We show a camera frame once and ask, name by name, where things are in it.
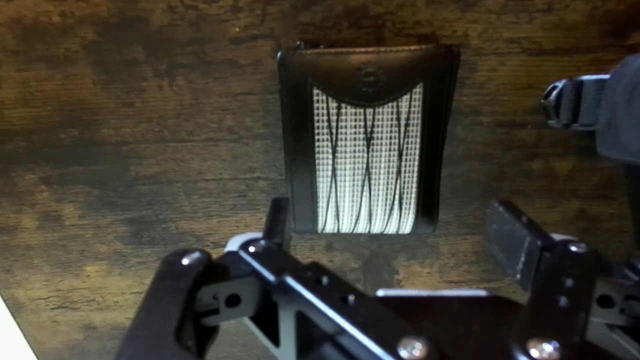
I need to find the small black box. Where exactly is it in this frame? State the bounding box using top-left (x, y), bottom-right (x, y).
top-left (276, 42), bottom-right (461, 237)

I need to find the black backpack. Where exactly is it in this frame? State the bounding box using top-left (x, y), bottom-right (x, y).
top-left (538, 50), bottom-right (640, 269)

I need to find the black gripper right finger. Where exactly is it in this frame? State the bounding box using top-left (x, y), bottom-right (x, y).
top-left (483, 198), bottom-right (640, 360)

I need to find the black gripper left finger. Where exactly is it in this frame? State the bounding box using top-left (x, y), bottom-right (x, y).
top-left (115, 196), bottom-right (428, 360)

